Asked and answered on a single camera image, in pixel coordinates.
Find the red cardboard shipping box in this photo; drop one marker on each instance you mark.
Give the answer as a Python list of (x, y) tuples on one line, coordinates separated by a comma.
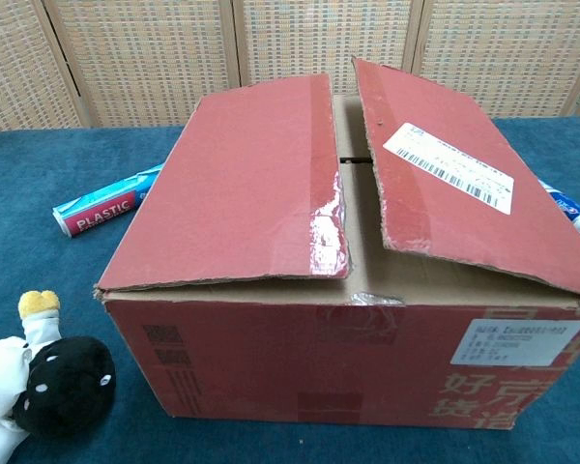
[(251, 193)]

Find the blue red plastic wrap box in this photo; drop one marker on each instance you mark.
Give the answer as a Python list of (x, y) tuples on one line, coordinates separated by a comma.
[(101, 208)]

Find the woven wooden folding screen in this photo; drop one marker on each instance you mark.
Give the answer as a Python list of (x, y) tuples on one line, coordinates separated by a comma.
[(125, 58)]

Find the black white plush doll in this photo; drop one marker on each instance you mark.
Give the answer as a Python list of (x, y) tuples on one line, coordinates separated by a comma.
[(67, 382)]

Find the blue table carpet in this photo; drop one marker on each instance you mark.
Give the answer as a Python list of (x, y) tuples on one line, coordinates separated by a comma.
[(29, 169)]

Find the white blue toothpaste tube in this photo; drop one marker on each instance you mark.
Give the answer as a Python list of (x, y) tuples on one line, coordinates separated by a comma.
[(572, 208)]

